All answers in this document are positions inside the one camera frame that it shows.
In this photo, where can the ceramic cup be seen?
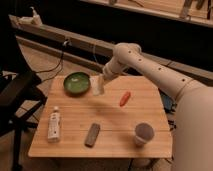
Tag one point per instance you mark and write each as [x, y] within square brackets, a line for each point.
[143, 134]

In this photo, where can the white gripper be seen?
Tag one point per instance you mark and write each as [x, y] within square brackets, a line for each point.
[108, 74]

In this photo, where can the green bowl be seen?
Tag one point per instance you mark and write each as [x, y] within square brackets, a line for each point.
[76, 83]

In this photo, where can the wooden table board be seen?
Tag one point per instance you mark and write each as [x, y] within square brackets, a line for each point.
[117, 124]

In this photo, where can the black chair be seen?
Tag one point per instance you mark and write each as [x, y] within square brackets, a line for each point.
[23, 87]

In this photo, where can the orange carrot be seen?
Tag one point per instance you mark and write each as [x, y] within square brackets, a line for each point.
[125, 98]

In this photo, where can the white spray bottle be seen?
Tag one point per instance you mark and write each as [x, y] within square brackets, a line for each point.
[34, 19]

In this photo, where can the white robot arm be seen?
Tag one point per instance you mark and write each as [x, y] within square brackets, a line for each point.
[193, 137]

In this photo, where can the brown rectangular bar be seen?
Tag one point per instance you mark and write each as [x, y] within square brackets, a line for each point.
[92, 135]

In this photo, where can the white tube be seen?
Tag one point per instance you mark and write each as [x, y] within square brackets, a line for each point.
[54, 126]

